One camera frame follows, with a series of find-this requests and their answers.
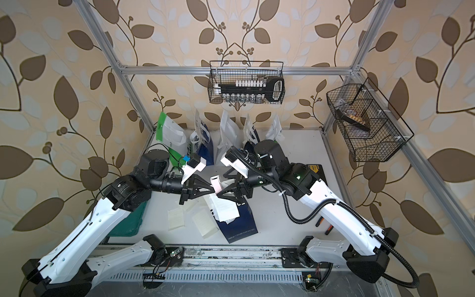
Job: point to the pink stapler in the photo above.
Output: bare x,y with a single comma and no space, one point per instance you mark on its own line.
216,184

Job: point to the aluminium front rail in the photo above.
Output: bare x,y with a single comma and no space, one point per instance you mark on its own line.
261,257

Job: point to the white paper bag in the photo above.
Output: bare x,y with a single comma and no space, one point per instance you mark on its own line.
230,135

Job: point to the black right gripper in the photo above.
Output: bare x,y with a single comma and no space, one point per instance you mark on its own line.
241,180

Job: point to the large green white bag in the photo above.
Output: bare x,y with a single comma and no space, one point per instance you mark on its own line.
172,136

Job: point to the dark navy small bag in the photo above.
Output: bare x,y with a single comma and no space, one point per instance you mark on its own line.
251,137

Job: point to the green plastic tool case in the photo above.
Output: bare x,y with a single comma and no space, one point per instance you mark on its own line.
131,224

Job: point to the small green paper bag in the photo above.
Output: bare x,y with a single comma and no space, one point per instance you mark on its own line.
275,131

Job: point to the navy blue paper bag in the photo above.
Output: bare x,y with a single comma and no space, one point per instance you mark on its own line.
240,227

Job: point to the black yellow flat case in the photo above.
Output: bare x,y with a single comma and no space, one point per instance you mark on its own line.
319,170

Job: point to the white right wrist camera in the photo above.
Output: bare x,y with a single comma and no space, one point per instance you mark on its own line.
234,158

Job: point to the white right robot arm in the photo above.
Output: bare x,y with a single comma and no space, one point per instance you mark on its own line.
366,249

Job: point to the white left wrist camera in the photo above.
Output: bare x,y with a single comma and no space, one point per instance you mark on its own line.
193,164

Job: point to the tool in right basket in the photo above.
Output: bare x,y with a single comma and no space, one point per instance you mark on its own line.
355,121

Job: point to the small blue paper bag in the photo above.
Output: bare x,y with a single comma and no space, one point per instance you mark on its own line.
200,140

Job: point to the black wire basket back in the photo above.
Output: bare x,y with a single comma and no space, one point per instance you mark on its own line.
231,70

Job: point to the black socket set holder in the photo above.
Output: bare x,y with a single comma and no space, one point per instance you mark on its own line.
271,89

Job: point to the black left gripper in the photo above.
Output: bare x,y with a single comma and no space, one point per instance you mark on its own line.
197,184

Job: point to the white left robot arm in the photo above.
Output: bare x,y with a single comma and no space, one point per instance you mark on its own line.
70,271

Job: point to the black wire basket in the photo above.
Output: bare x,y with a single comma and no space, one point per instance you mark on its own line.
231,70
389,131

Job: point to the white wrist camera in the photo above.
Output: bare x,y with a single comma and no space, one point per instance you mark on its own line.
193,164
234,158

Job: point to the black wire basket right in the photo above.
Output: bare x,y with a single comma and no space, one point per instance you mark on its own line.
389,131

